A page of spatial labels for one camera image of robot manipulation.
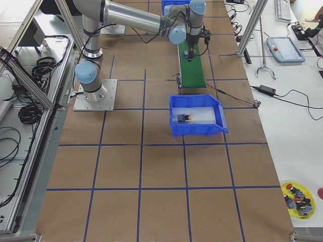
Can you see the blue bin left side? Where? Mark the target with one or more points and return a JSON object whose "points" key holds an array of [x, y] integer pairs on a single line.
{"points": [[166, 4]]}

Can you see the green conveyor belt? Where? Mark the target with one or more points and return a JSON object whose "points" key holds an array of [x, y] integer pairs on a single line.
{"points": [[191, 73]]}

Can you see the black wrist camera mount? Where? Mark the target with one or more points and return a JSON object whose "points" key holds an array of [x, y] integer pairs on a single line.
{"points": [[206, 34]]}

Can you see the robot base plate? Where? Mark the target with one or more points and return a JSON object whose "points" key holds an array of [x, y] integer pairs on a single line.
{"points": [[101, 100]]}

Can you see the white keyboard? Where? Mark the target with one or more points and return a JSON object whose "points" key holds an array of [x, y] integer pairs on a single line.
{"points": [[283, 11]]}

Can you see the blue bin right side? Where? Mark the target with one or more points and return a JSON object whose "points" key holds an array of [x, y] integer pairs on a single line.
{"points": [[198, 100]]}

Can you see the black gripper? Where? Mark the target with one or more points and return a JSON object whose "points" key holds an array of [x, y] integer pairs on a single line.
{"points": [[191, 41]]}

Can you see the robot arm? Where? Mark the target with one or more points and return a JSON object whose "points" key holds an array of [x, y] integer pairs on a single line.
{"points": [[179, 23]]}

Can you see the yellow plate of buttons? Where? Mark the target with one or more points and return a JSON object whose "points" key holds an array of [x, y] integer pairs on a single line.
{"points": [[299, 200]]}

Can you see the black power adapter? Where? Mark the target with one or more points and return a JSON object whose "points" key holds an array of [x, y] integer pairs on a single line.
{"points": [[267, 90]]}

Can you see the white foam pad right bin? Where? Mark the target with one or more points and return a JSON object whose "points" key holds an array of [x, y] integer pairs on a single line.
{"points": [[200, 115]]}

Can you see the yellow push button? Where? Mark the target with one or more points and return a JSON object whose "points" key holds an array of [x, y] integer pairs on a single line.
{"points": [[184, 117]]}

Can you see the teach pendant tablet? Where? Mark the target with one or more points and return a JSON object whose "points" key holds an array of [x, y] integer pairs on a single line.
{"points": [[284, 50]]}

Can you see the blue bin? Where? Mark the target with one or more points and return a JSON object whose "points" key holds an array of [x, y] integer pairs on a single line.
{"points": [[198, 100], [166, 4]]}

